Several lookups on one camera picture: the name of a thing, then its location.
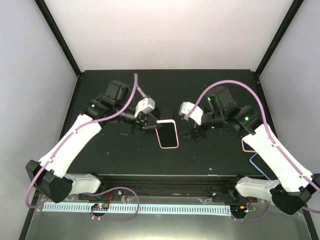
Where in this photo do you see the pink cased phone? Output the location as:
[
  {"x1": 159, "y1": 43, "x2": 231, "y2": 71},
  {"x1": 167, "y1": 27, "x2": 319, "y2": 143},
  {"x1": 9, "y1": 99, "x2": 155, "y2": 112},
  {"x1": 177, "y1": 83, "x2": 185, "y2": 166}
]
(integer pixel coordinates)
[
  {"x1": 241, "y1": 140, "x2": 256, "y2": 153},
  {"x1": 155, "y1": 119, "x2": 179, "y2": 149}
]

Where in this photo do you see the blue cased phone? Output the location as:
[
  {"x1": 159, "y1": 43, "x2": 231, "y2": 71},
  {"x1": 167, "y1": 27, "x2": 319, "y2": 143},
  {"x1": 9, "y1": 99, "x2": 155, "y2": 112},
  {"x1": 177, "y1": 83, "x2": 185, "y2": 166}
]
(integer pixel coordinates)
[{"x1": 249, "y1": 153, "x2": 271, "y2": 180}]

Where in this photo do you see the black phone case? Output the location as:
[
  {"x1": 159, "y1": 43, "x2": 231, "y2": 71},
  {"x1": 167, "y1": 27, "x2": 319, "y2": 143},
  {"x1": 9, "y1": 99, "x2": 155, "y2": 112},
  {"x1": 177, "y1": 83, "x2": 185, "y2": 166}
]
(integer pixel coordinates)
[{"x1": 157, "y1": 108, "x2": 174, "y2": 120}]

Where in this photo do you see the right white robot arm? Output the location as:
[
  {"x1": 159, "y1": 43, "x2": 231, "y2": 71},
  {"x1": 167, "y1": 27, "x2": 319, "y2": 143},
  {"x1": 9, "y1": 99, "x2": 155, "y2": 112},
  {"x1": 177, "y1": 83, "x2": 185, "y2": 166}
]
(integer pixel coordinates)
[{"x1": 178, "y1": 86, "x2": 320, "y2": 215}]

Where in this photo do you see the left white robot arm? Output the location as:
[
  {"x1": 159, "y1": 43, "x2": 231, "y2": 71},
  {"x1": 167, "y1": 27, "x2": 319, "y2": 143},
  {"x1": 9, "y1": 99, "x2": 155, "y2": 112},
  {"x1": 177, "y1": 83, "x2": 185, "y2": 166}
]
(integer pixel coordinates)
[{"x1": 25, "y1": 74, "x2": 160, "y2": 203}]

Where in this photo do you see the right small circuit board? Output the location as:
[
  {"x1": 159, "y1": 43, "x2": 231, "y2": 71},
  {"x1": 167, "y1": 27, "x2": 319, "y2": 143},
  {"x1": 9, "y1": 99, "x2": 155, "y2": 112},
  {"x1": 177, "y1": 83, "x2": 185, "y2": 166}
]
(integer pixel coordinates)
[{"x1": 230, "y1": 205, "x2": 252, "y2": 214}]

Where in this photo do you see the small circuit board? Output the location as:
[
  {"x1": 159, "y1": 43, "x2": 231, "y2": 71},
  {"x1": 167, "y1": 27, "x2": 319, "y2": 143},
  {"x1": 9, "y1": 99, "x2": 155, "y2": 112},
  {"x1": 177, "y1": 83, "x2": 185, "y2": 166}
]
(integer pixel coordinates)
[
  {"x1": 230, "y1": 205, "x2": 252, "y2": 214},
  {"x1": 91, "y1": 203, "x2": 110, "y2": 211}
]

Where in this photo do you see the left small circuit board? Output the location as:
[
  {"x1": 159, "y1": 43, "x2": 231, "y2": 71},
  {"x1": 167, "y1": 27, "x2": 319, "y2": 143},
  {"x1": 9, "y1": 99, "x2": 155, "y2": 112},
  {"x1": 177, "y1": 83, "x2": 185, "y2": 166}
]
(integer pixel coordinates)
[{"x1": 91, "y1": 203, "x2": 110, "y2": 211}]

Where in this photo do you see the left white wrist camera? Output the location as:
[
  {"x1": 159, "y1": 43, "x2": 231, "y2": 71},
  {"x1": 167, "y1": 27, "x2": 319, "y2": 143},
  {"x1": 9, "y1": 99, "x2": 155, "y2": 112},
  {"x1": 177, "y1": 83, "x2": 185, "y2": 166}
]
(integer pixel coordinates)
[{"x1": 134, "y1": 97, "x2": 155, "y2": 118}]

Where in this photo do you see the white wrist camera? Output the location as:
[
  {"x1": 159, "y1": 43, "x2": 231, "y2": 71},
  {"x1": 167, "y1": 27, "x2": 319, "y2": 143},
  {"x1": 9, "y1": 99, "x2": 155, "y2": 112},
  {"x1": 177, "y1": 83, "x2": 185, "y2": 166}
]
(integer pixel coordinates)
[
  {"x1": 134, "y1": 97, "x2": 155, "y2": 118},
  {"x1": 178, "y1": 102, "x2": 204, "y2": 126}
]

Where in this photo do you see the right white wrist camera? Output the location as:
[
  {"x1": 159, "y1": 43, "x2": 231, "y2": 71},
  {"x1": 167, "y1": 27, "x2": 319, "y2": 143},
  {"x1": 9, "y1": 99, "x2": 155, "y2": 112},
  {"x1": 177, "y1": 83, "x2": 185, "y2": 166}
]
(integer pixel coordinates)
[{"x1": 178, "y1": 102, "x2": 204, "y2": 126}]

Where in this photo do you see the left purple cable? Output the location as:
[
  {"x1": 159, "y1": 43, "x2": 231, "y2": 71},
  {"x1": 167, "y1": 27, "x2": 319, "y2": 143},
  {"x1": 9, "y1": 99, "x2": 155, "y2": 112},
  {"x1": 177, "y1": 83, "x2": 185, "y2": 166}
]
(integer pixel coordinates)
[{"x1": 24, "y1": 73, "x2": 151, "y2": 209}]

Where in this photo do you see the purple cable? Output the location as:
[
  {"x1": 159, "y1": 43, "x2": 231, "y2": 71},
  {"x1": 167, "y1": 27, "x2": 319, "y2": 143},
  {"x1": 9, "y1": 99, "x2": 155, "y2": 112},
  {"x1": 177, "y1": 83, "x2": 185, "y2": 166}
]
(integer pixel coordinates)
[
  {"x1": 187, "y1": 79, "x2": 320, "y2": 215},
  {"x1": 24, "y1": 73, "x2": 151, "y2": 209}
]

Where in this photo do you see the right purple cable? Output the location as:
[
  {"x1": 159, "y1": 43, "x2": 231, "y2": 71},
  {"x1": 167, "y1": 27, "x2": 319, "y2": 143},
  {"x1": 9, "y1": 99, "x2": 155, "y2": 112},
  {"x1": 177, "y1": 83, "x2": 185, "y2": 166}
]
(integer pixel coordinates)
[{"x1": 187, "y1": 79, "x2": 320, "y2": 215}]

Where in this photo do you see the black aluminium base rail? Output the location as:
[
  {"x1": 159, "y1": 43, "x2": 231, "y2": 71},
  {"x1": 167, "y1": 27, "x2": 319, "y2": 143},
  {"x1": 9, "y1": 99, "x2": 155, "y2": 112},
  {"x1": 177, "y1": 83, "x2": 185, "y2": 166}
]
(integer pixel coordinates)
[{"x1": 77, "y1": 174, "x2": 303, "y2": 201}]

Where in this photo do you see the white slotted cable duct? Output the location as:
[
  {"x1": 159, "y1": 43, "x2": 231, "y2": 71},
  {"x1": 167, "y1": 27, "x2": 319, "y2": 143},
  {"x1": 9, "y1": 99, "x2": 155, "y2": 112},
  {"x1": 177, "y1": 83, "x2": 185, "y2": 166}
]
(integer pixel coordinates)
[{"x1": 42, "y1": 202, "x2": 231, "y2": 217}]

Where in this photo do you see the left black frame post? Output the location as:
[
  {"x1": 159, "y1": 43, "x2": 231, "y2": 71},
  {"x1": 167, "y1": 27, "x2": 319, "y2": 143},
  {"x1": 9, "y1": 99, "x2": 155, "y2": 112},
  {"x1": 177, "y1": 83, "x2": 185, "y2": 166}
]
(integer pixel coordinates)
[{"x1": 34, "y1": 0, "x2": 82, "y2": 78}]

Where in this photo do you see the black frame post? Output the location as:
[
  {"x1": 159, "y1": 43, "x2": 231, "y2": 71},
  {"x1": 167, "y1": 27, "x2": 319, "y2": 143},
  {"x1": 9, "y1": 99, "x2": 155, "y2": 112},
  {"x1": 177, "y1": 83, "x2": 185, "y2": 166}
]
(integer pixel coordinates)
[
  {"x1": 254, "y1": 0, "x2": 304, "y2": 80},
  {"x1": 34, "y1": 0, "x2": 82, "y2": 78}
]

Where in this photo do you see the right black frame post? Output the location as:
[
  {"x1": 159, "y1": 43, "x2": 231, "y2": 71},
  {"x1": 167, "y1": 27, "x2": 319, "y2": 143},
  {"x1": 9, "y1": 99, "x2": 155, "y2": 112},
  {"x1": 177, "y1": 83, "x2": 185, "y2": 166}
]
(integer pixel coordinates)
[{"x1": 254, "y1": 0, "x2": 304, "y2": 80}]

